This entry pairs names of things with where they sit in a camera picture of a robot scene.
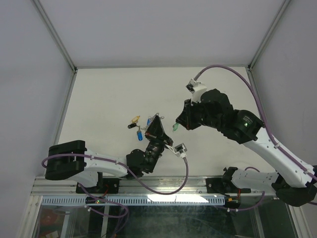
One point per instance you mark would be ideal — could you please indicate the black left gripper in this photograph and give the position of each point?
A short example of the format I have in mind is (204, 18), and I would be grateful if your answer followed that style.
(155, 133)

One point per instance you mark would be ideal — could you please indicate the aluminium frame post left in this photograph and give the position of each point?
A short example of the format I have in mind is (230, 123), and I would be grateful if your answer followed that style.
(53, 33)

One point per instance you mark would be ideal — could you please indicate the yellow key tag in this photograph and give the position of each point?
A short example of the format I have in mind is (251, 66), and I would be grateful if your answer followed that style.
(135, 119)

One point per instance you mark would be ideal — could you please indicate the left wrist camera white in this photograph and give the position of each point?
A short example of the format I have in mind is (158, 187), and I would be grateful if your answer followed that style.
(179, 150)

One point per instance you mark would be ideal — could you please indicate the green key tag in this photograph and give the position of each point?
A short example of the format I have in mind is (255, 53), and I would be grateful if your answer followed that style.
(175, 127)

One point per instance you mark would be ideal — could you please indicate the silver key on lower blue tag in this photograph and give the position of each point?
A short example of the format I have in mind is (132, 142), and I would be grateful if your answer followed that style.
(140, 129)

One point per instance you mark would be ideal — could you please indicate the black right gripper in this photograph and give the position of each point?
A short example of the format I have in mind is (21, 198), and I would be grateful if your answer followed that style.
(185, 118)

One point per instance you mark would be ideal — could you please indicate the black key tag with keys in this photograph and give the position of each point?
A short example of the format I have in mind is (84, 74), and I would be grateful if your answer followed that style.
(132, 125)

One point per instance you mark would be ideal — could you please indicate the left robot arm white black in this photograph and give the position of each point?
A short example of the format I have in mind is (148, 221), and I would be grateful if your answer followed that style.
(73, 161)

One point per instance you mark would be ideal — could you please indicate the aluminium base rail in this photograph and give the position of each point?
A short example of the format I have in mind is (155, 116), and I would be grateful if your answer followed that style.
(120, 186)

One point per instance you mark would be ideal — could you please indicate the blue key tag lower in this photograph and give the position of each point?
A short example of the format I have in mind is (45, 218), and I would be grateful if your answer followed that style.
(139, 135)

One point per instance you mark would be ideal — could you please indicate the aluminium frame post right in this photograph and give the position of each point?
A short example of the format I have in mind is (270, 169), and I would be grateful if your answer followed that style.
(269, 33)

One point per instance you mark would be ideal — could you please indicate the aluminium frame post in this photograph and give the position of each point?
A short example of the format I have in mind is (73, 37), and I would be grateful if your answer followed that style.
(53, 33)
(269, 33)

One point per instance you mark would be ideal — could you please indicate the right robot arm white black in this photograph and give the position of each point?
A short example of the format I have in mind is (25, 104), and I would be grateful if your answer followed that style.
(292, 182)

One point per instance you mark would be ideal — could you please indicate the white cable duct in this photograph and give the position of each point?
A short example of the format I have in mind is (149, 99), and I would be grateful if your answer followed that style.
(153, 199)

